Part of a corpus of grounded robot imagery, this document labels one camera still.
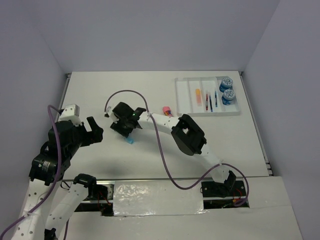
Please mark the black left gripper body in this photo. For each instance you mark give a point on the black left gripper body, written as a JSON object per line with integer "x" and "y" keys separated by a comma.
{"x": 83, "y": 137}

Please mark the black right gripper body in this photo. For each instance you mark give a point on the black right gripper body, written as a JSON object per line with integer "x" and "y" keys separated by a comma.
{"x": 122, "y": 127}

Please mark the orange highlighter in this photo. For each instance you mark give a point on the orange highlighter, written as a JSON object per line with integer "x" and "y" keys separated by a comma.
{"x": 198, "y": 96}

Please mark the red pen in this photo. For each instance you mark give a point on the red pen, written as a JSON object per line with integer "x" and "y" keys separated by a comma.
{"x": 206, "y": 101}

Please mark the blue pen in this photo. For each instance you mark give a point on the blue pen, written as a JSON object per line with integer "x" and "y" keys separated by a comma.
{"x": 211, "y": 103}

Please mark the teal pen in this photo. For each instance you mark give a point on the teal pen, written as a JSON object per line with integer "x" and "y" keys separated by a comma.
{"x": 216, "y": 98}

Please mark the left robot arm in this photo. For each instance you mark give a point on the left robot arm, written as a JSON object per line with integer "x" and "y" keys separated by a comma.
{"x": 39, "y": 221}

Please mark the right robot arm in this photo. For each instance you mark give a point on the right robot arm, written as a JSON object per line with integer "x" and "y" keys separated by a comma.
{"x": 187, "y": 134}

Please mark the white compartment tray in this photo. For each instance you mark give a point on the white compartment tray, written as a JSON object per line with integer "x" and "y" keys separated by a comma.
{"x": 213, "y": 96}

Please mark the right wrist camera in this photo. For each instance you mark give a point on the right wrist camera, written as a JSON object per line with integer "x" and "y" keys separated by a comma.
{"x": 108, "y": 113}

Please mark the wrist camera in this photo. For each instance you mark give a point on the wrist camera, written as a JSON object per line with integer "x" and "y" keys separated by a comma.
{"x": 71, "y": 113}
{"x": 108, "y": 113}

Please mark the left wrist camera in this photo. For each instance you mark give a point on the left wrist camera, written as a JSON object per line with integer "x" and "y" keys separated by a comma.
{"x": 71, "y": 113}

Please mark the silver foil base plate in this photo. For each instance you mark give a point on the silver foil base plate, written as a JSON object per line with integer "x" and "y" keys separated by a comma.
{"x": 155, "y": 198}

